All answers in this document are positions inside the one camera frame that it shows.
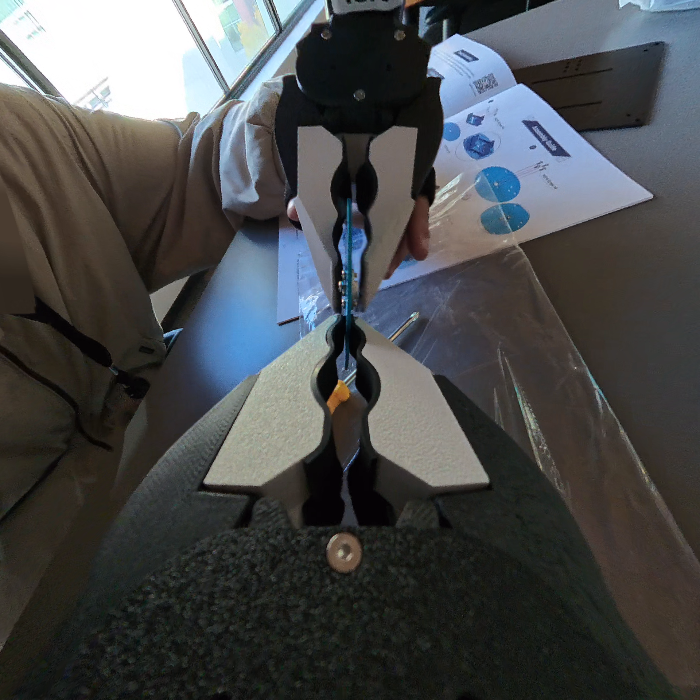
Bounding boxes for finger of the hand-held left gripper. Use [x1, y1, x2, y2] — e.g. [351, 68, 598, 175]
[353, 127, 420, 314]
[296, 125, 352, 317]

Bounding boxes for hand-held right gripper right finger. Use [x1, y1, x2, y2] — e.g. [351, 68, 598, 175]
[351, 319, 491, 527]

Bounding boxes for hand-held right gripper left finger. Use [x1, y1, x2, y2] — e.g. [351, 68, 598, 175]
[202, 317, 347, 527]

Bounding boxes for blue round metal disc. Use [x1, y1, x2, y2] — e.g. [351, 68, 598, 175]
[338, 197, 366, 370]

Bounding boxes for yellow-handled screwdriver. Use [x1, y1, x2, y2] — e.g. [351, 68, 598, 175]
[327, 311, 422, 417]

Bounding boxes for person's left forearm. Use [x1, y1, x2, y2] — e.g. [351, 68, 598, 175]
[145, 77, 299, 299]

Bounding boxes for person's left hand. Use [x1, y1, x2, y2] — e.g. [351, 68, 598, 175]
[286, 194, 431, 281]

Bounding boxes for clear plastic bag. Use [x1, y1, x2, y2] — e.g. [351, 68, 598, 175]
[298, 180, 700, 692]

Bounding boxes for white assembly instruction sheet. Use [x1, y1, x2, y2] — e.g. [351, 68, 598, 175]
[276, 34, 655, 326]

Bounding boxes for black metal plate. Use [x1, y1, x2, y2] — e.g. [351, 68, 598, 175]
[513, 41, 667, 132]

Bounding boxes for person's beige jacket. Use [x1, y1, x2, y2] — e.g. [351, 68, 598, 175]
[0, 82, 236, 652]

